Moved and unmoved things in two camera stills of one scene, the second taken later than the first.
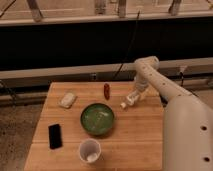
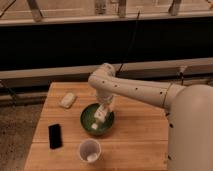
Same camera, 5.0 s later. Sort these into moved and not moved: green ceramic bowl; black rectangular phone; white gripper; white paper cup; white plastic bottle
Moved: white plastic bottle; white gripper
Not moved: black rectangular phone; white paper cup; green ceramic bowl
